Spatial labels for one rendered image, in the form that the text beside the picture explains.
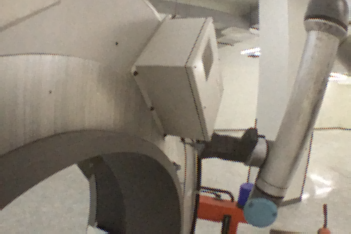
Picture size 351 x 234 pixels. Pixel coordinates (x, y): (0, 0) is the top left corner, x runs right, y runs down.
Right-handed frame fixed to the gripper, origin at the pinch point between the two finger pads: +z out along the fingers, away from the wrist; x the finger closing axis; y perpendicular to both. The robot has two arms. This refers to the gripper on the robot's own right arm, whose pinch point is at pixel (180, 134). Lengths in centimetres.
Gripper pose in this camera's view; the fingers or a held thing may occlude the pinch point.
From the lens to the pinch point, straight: 63.2
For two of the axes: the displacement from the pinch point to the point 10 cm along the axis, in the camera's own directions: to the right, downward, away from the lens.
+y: -1.8, 6.3, 7.6
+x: 1.2, -7.5, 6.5
